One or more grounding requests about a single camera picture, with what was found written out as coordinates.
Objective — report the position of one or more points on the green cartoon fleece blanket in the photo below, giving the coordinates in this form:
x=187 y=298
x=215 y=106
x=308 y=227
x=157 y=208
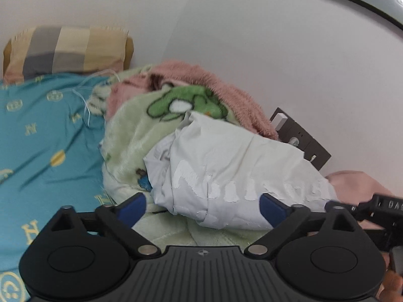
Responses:
x=132 y=125

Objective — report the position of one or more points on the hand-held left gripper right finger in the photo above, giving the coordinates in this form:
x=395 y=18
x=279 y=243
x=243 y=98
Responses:
x=270 y=209

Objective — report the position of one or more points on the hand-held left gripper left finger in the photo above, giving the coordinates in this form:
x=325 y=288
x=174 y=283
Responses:
x=133 y=207

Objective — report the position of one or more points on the pale pink cloth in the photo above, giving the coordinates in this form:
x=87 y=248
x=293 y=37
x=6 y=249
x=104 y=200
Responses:
x=352 y=185

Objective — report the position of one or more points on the dark grey wall socket panel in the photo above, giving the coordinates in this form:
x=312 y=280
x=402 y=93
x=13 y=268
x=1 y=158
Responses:
x=302 y=138

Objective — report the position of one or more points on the teal printed bed sheet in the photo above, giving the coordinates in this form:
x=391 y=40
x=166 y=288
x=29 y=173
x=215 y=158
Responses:
x=41 y=151

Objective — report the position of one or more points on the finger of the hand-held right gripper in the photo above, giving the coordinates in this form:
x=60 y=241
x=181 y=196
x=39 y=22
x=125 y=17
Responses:
x=352 y=207

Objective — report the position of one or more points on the checked pillow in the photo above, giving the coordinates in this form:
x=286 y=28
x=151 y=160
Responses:
x=69 y=50

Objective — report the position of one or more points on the white t-shirt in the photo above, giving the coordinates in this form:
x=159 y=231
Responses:
x=226 y=163

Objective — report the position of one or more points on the person's right hand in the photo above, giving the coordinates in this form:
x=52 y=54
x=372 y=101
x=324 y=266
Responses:
x=393 y=286

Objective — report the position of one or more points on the pink fleece blanket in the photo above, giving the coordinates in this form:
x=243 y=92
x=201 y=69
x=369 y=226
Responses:
x=233 y=100

